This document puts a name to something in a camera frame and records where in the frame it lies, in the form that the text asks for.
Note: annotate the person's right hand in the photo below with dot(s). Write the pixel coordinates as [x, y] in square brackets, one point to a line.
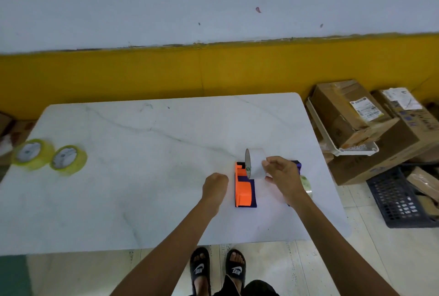
[286, 182]

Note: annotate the person's left hand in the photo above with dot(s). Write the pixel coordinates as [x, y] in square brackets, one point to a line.
[214, 188]

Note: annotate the person's right thumb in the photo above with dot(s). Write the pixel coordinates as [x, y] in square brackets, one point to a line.
[269, 179]

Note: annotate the person's left fingers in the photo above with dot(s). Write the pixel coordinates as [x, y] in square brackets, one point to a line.
[221, 178]

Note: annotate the white tape roll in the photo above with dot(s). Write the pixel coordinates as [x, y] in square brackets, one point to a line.
[256, 164]

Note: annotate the person's left forearm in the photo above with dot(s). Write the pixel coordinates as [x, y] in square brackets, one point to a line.
[164, 254]

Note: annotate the person's right forearm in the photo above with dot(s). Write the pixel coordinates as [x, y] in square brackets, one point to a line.
[339, 254]

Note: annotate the orange and purple tape dispenser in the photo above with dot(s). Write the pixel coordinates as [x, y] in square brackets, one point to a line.
[244, 191]

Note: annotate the clear tape roll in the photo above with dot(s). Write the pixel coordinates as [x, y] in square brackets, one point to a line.
[306, 184]

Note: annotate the black right slide sandal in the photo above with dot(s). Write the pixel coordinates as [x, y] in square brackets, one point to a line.
[236, 268]

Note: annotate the black slide sandal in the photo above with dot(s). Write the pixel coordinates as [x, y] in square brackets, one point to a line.
[199, 268]
[236, 268]

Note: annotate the white plastic basket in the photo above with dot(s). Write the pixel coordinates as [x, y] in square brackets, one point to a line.
[356, 150]

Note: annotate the black left slide sandal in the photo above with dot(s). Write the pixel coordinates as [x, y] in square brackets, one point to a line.
[199, 268]

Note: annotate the cardboard box with shipping label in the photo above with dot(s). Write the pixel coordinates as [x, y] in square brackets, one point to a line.
[346, 110]

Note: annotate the black shorts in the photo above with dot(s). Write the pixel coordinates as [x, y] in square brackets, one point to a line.
[250, 289]

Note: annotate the large brown cardboard box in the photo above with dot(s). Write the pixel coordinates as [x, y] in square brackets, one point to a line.
[384, 155]

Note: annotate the black plastic crate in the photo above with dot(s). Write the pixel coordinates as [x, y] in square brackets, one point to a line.
[394, 203]

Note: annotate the yellow tape roll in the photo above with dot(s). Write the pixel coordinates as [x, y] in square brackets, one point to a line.
[68, 159]
[31, 153]

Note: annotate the small taped cardboard box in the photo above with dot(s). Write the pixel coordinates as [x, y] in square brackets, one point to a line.
[425, 186]

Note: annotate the printed cardboard box with paper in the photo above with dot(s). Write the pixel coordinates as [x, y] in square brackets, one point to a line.
[411, 114]

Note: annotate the flattened brown cardboard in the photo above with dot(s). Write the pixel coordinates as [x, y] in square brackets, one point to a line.
[13, 131]

